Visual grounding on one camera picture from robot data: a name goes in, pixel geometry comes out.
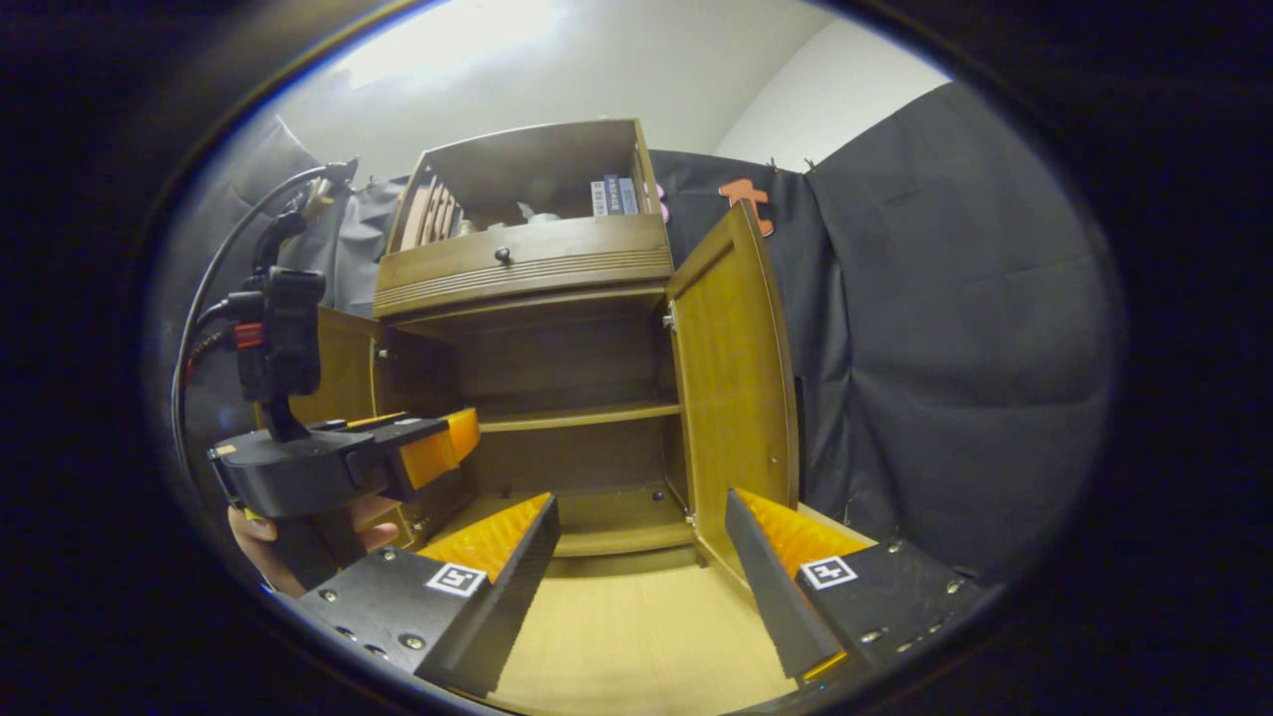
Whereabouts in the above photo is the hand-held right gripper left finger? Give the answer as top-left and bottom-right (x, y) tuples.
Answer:
(295, 492), (561, 699)

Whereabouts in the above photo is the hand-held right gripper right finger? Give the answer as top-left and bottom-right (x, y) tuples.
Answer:
(724, 487), (981, 687)

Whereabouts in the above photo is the wooden double-door shoe cabinet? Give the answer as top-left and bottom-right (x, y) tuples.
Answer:
(254, 119), (802, 598)

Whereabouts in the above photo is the wooden cabinet inner shelf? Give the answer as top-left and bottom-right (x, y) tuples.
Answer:
(477, 400), (682, 434)

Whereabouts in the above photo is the wooden cabinet drawer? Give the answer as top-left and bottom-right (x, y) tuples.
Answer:
(373, 214), (675, 319)

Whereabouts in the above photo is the row of slanted brown books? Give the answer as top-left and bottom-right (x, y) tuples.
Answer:
(398, 177), (466, 250)

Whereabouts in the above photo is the black backdrop cloth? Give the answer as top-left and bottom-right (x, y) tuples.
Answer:
(164, 80), (1120, 578)

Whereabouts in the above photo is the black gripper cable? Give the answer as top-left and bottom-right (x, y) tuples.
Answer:
(171, 159), (359, 478)

